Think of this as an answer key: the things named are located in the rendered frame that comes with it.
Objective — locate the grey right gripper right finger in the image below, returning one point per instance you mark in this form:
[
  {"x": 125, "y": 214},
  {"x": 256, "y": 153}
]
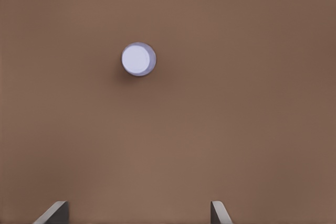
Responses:
[{"x": 220, "y": 214}]

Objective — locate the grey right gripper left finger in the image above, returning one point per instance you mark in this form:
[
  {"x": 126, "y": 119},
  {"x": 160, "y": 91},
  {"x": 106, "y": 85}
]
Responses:
[{"x": 55, "y": 214}]

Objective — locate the pale lilac round cup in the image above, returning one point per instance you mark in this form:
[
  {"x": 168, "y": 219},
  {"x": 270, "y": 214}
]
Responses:
[{"x": 137, "y": 59}]

